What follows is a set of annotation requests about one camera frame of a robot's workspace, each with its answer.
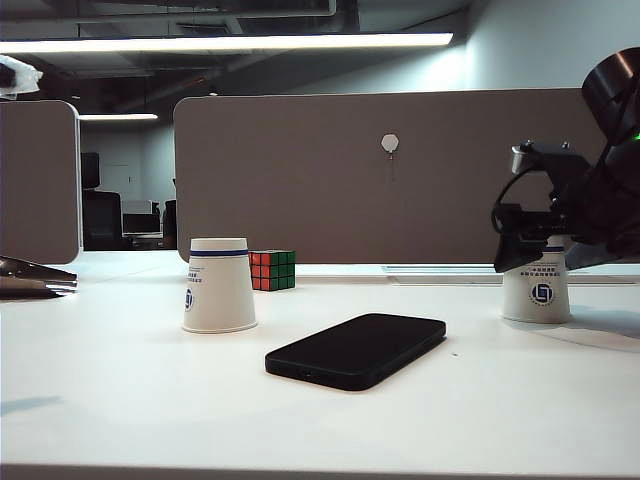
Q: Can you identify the long ceiling light strip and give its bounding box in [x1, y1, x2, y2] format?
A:
[0, 32, 455, 55]

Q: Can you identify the rubik's cube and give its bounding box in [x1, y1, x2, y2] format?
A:
[248, 249, 297, 292]

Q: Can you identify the black smartphone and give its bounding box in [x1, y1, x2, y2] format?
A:
[264, 313, 447, 393]

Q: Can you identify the black office chair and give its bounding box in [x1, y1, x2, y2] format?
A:
[80, 152, 124, 252]

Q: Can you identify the silver metallic flat object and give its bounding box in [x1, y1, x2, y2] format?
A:
[0, 255, 79, 302]

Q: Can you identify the white hexagonal wall hook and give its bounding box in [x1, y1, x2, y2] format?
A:
[380, 133, 400, 181]

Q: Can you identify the white paper cup blue logo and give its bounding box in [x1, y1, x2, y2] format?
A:
[499, 234, 573, 325]
[180, 238, 259, 335]

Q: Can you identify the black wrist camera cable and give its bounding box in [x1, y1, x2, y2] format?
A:
[491, 167, 534, 234]

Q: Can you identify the wide brown desk partition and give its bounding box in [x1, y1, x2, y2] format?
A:
[172, 88, 640, 266]

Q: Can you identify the narrow brown desk partition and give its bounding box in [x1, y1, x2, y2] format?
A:
[0, 101, 81, 266]

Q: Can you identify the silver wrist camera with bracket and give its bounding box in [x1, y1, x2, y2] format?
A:
[510, 140, 591, 201]

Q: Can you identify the short ceiling light strip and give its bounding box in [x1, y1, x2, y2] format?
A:
[77, 113, 159, 122]

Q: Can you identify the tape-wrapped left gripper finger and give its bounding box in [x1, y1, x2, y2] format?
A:
[0, 54, 44, 101]

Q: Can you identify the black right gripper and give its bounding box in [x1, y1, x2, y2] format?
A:
[492, 139, 640, 274]

